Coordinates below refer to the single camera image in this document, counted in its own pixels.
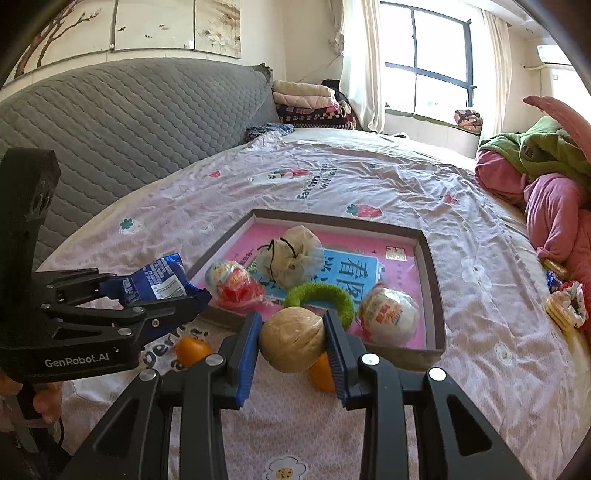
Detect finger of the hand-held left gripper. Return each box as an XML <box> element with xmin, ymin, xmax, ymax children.
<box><xmin>41</xmin><ymin>294</ymin><xmax>212</xmax><ymax>344</ymax></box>
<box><xmin>32</xmin><ymin>268</ymin><xmax>127</xmax><ymax>308</ymax></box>

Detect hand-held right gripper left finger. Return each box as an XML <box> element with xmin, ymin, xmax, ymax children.
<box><xmin>58</xmin><ymin>311</ymin><xmax>264</xmax><ymax>480</ymax></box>

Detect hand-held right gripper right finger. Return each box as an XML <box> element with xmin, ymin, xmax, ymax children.
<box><xmin>322</xmin><ymin>310</ymin><xmax>532</xmax><ymax>480</ymax></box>

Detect blue snack packet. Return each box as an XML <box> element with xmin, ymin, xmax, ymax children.
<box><xmin>99</xmin><ymin>251</ymin><xmax>211</xmax><ymax>308</ymax></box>

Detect beige ball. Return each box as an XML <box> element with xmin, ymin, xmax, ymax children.
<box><xmin>259</xmin><ymin>307</ymin><xmax>326</xmax><ymax>374</ymax></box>

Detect green fuzzy ring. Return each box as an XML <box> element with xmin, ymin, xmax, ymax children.
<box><xmin>284</xmin><ymin>282</ymin><xmax>356</xmax><ymax>326</ymax></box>

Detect beige mesh drawstring bag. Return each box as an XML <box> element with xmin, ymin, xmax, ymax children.
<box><xmin>255</xmin><ymin>225</ymin><xmax>325</xmax><ymax>289</ymax></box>

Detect shallow brown cardboard box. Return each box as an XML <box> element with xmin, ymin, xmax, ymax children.
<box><xmin>187</xmin><ymin>209</ymin><xmax>446</xmax><ymax>372</ymax></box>

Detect person's left hand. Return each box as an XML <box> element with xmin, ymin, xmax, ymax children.
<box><xmin>32</xmin><ymin>382</ymin><xmax>63</xmax><ymax>428</ymax></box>

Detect orange mandarin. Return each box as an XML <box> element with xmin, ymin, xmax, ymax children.
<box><xmin>308</xmin><ymin>353</ymin><xmax>338</xmax><ymax>393</ymax></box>
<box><xmin>175</xmin><ymin>336</ymin><xmax>214</xmax><ymax>370</ymax></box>

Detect red and white toy egg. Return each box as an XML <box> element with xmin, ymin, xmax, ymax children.
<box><xmin>358</xmin><ymin>285</ymin><xmax>421</xmax><ymax>346</ymax></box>

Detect blue and red toy egg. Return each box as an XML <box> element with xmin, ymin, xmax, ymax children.
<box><xmin>205</xmin><ymin>261</ymin><xmax>266</xmax><ymax>310</ymax></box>

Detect strawberry print bed sheet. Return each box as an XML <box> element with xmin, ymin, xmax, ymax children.
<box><xmin>37</xmin><ymin>127</ymin><xmax>591</xmax><ymax>480</ymax></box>

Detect grey quilted headboard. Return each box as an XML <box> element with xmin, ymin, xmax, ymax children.
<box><xmin>0</xmin><ymin>60</ymin><xmax>273</xmax><ymax>264</ymax></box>

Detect dark blue knitted cloth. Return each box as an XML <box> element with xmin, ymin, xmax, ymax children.
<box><xmin>245</xmin><ymin>122</ymin><xmax>296</xmax><ymax>141</ymax></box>

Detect dark patterned folded blanket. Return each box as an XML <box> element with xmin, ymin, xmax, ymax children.
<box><xmin>276</xmin><ymin>105</ymin><xmax>356</xmax><ymax>130</ymax></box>

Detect folded pink blanket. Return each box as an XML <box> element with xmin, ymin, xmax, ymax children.
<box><xmin>273</xmin><ymin>95</ymin><xmax>340</xmax><ymax>110</ymax></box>

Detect folded cream blanket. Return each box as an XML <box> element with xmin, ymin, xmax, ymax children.
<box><xmin>272</xmin><ymin>80</ymin><xmax>335</xmax><ymax>100</ymax></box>

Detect pink clothes pile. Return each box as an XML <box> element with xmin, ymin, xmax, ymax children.
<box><xmin>475</xmin><ymin>150</ymin><xmax>591</xmax><ymax>324</ymax></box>

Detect black cloth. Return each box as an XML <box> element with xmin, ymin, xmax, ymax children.
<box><xmin>321</xmin><ymin>79</ymin><xmax>352</xmax><ymax>104</ymax></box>

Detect patterned cloth bundle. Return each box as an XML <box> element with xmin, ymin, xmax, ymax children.
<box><xmin>454</xmin><ymin>109</ymin><xmax>484</xmax><ymax>131</ymax></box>

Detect cream curtain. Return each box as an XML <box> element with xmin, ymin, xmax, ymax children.
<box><xmin>339</xmin><ymin>0</ymin><xmax>386</xmax><ymax>134</ymax></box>
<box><xmin>475</xmin><ymin>9</ymin><xmax>513</xmax><ymax>144</ymax></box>

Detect green garment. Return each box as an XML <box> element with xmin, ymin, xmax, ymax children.
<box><xmin>480</xmin><ymin>115</ymin><xmax>591</xmax><ymax>185</ymax></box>

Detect window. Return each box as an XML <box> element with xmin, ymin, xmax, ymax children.
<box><xmin>381</xmin><ymin>4</ymin><xmax>476</xmax><ymax>114</ymax></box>

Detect pink cushion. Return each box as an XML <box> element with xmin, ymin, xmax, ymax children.
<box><xmin>524</xmin><ymin>95</ymin><xmax>591</xmax><ymax>162</ymax></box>

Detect white air conditioner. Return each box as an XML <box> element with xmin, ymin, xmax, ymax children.
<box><xmin>536</xmin><ymin>44</ymin><xmax>578</xmax><ymax>68</ymax></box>

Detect floral wall painting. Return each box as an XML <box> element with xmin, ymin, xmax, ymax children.
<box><xmin>0</xmin><ymin>0</ymin><xmax>243</xmax><ymax>88</ymax></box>

